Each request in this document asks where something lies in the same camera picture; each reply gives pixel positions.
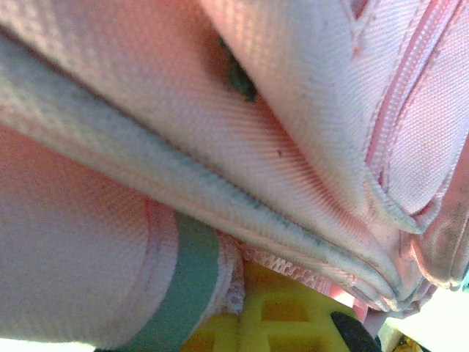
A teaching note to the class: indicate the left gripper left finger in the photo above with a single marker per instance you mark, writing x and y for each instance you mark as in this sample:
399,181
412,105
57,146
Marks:
216,335

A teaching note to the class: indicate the pink student backpack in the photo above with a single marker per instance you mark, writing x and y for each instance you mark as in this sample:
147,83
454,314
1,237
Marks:
183,146

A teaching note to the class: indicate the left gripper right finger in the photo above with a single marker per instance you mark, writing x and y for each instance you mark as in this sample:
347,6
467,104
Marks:
286,330

